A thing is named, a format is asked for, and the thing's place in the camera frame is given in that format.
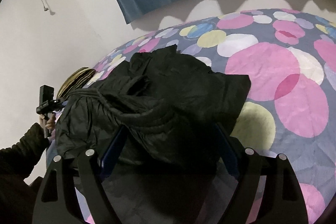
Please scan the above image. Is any polka dot bed cover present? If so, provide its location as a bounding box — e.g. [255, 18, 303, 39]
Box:
[88, 9, 335, 223]

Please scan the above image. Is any person's left hand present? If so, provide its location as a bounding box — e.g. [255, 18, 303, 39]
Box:
[39, 113, 56, 135]

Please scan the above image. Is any yellow black striped cloth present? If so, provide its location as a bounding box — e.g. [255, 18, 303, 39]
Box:
[56, 67, 96, 100]

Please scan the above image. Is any black puffer jacket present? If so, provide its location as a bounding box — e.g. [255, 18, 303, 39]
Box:
[56, 46, 251, 223]

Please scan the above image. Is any dark sleeved left forearm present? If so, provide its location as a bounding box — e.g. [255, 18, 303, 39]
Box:
[1, 123, 50, 223]

